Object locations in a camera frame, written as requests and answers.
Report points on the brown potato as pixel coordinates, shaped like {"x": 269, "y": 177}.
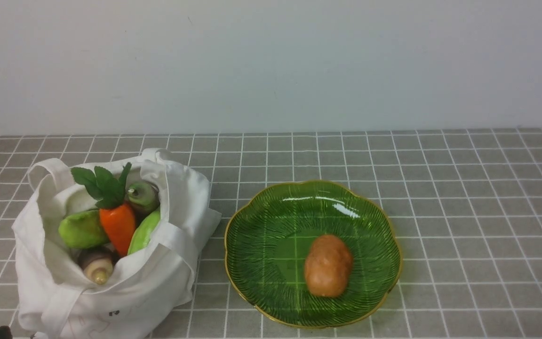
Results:
{"x": 328, "y": 267}

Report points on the brown and cream mushroom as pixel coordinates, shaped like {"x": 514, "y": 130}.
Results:
{"x": 97, "y": 264}

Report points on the orange carrot with leaves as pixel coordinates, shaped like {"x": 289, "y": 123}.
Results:
{"x": 117, "y": 218}

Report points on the green mango-shaped vegetable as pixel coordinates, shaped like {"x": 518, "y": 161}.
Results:
{"x": 83, "y": 230}

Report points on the purple eggplant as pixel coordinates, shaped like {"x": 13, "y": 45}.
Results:
{"x": 143, "y": 197}

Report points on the green glass plate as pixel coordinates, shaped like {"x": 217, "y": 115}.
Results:
{"x": 267, "y": 241}

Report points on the light green cucumber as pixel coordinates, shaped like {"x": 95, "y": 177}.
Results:
{"x": 142, "y": 235}

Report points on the white cloth bag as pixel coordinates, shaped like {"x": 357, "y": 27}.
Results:
{"x": 57, "y": 301}

